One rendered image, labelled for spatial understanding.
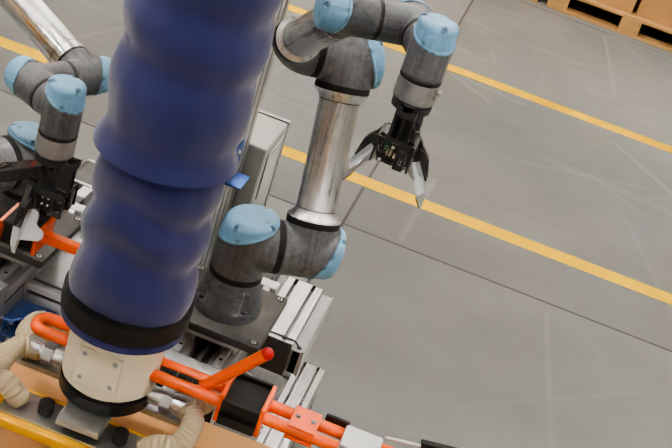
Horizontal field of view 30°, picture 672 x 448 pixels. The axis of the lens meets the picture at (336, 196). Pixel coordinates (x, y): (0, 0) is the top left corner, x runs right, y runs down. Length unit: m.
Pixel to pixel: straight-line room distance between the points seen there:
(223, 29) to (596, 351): 3.53
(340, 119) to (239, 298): 0.43
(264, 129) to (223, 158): 1.09
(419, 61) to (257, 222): 0.63
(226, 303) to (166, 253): 0.63
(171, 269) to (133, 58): 0.37
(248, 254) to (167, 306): 0.52
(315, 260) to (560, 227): 3.46
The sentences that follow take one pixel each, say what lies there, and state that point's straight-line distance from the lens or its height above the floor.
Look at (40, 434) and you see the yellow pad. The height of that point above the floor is 1.07.
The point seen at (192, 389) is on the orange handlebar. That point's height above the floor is 1.19.
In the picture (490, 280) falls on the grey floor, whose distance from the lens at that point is 5.33.
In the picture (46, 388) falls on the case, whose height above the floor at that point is 0.94.
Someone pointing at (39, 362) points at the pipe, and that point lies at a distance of 2.35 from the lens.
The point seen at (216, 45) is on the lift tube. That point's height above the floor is 1.84.
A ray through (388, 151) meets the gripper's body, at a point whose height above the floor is 1.63.
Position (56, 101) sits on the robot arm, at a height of 1.49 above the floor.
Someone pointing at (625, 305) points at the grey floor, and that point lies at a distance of 5.59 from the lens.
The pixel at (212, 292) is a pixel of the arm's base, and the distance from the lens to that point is 2.66.
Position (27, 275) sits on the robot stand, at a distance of 2.82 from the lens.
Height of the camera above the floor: 2.55
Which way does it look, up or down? 27 degrees down
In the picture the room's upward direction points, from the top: 18 degrees clockwise
